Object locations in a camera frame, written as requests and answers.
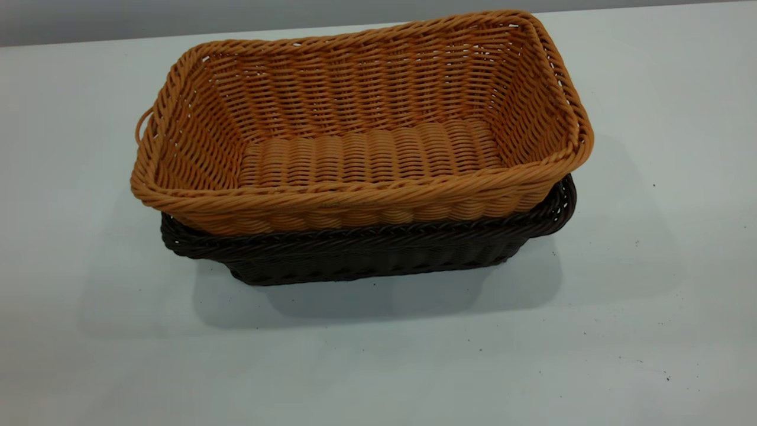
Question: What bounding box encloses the orange woven basket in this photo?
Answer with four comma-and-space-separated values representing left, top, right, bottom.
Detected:
130, 9, 595, 237

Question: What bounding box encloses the black woven basket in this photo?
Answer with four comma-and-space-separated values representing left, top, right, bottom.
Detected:
161, 175, 577, 286

